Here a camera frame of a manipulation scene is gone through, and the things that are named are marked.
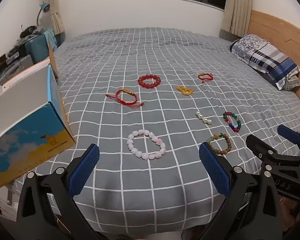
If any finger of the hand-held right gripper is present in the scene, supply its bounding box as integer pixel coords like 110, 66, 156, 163
246, 134, 300, 167
277, 124, 300, 156

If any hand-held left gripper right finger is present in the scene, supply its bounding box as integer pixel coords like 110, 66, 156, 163
199, 142, 284, 240

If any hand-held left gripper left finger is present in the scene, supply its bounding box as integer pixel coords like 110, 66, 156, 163
16, 144, 100, 240

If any brown wooden bead bracelet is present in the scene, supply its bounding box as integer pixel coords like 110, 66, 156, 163
206, 133, 232, 156

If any multicolour glass bead bracelet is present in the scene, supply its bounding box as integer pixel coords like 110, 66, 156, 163
222, 111, 242, 133

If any pink bead bracelet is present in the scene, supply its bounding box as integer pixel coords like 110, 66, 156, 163
127, 129, 167, 160

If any blue and yellow cardboard box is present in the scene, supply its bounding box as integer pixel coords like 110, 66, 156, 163
0, 34, 77, 188

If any large red cord bracelet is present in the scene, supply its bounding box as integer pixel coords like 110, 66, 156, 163
105, 88, 143, 108

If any red bead bracelet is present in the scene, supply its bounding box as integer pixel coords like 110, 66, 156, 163
137, 74, 162, 88

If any grey checked pillow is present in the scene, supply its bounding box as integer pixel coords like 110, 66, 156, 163
282, 74, 300, 90

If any blue patterned pillow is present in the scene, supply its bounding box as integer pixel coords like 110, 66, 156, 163
227, 34, 300, 90

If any wooden headboard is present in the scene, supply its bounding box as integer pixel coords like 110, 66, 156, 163
247, 10, 300, 117

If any grey suitcase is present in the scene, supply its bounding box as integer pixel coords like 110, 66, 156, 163
0, 54, 33, 84

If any teal suitcase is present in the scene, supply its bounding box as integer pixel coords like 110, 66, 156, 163
25, 31, 58, 64

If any grey checked bed sheet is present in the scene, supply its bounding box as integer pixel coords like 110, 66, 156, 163
12, 27, 300, 235

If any teal cloth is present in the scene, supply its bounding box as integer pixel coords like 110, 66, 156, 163
44, 29, 58, 49

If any beige curtain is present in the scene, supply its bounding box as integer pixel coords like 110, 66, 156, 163
220, 0, 253, 33
45, 0, 65, 34

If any blue desk lamp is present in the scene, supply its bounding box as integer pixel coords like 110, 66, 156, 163
36, 2, 50, 28

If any white pearl bracelet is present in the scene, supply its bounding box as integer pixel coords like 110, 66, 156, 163
195, 111, 213, 125

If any yellow bead bracelet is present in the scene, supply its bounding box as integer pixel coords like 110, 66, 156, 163
177, 85, 194, 97

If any small red cord bracelet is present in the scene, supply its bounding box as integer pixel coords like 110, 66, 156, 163
198, 73, 213, 83

